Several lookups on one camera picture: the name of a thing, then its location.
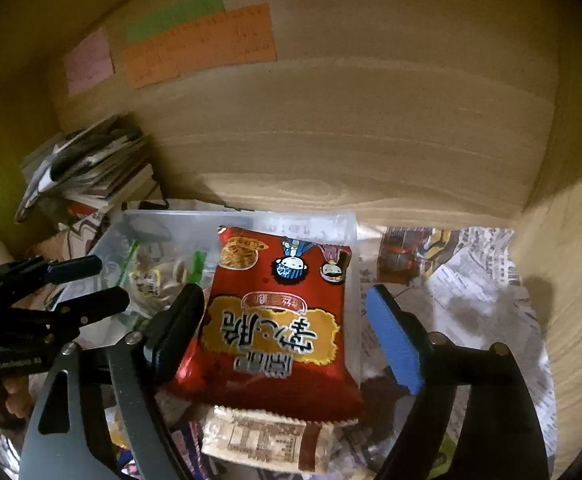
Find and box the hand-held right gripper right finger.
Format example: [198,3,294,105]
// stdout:
[365,284,554,480]

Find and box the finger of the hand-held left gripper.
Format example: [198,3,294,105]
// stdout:
[8,286,131,347]
[0,255,103,291]

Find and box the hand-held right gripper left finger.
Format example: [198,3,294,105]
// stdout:
[18,284,207,480]

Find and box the clear plastic container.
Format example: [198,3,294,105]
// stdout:
[85,209,363,391]

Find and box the red snack packet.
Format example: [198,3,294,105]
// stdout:
[165,225,364,423]

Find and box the beige snack packet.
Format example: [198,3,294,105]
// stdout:
[200,405,336,476]

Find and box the person's left hand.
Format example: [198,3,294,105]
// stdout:
[2,374,36,420]

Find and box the clear zip bag green seal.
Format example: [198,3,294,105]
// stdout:
[126,240,208,317]

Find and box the newspaper shelf liner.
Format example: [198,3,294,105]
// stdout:
[358,226,558,461]

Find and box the stack of books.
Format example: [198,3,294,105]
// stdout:
[15,114,164,223]

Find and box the dark purple snack packet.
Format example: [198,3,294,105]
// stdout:
[168,417,212,480]

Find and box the pink sticky note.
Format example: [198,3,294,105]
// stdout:
[65,27,116,97]

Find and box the orange sticky note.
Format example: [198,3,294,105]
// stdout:
[122,3,278,89]

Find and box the green sticky note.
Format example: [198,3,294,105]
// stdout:
[125,0,226,43]

